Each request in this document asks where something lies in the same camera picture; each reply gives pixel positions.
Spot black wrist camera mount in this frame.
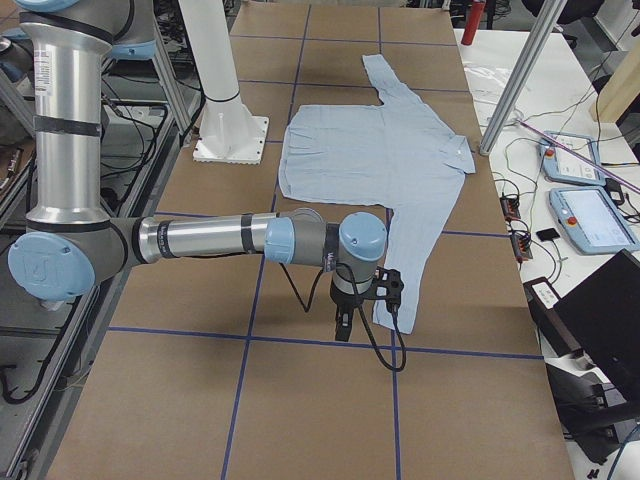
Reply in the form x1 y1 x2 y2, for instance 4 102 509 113
367 266 404 314

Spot upper blue teach pendant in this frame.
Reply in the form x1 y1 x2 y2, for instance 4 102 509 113
539 131 605 187

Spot black monitor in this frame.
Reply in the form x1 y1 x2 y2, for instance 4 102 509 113
554 250 639 401

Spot aluminium frame rack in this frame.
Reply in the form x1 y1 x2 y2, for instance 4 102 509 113
0 29 196 480

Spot small black square pad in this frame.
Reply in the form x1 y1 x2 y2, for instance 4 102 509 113
536 228 560 242

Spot brown paper table cover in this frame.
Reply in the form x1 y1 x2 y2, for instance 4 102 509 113
48 2 573 479

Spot aluminium frame post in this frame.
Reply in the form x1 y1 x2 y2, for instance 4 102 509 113
479 0 567 156

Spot light blue button shirt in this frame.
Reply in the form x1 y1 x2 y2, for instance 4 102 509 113
279 54 475 334

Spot red cylinder bottle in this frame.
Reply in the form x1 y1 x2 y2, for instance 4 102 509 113
461 0 486 46

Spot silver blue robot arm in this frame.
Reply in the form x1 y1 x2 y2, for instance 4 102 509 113
8 1 403 341

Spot lower blue teach pendant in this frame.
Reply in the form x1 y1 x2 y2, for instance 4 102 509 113
548 186 639 255

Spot blue teach pendant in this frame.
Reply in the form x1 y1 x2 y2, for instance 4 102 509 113
548 186 639 255
539 131 605 187

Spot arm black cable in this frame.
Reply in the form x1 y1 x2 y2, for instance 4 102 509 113
279 259 407 372

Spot wooden beam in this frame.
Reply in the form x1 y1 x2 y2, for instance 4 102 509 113
595 0 640 124

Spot black power box with label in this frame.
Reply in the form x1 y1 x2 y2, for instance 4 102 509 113
523 277 584 356

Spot purple grabber stick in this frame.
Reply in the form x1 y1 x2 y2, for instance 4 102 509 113
519 118 640 194

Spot clear plastic bag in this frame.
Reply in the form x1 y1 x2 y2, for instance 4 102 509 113
463 61 512 104

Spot red black electronics board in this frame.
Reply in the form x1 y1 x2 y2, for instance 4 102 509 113
509 230 533 264
499 195 521 222

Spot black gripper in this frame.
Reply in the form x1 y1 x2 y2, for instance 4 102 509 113
330 286 363 342

